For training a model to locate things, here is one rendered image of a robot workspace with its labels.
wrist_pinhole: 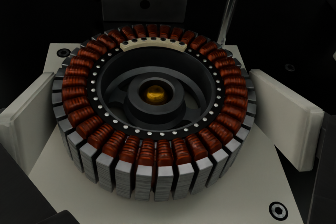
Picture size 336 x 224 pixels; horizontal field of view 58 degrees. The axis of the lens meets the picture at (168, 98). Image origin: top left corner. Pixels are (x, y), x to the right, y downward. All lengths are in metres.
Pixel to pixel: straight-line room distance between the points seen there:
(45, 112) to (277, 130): 0.12
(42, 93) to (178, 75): 0.09
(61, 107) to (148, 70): 0.07
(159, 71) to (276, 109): 0.08
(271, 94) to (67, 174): 0.12
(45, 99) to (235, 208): 0.11
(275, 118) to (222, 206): 0.05
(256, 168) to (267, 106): 0.04
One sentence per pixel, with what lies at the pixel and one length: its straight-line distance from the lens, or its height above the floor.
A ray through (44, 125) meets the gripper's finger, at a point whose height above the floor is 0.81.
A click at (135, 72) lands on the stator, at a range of 0.20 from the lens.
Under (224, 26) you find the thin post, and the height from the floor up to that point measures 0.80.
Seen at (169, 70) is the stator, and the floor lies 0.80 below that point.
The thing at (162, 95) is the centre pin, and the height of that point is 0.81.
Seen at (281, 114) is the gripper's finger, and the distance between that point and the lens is 0.16.
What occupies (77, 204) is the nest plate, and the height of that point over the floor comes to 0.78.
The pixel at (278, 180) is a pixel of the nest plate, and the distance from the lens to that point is 0.19.
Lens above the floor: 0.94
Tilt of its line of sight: 49 degrees down
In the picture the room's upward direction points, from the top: 8 degrees clockwise
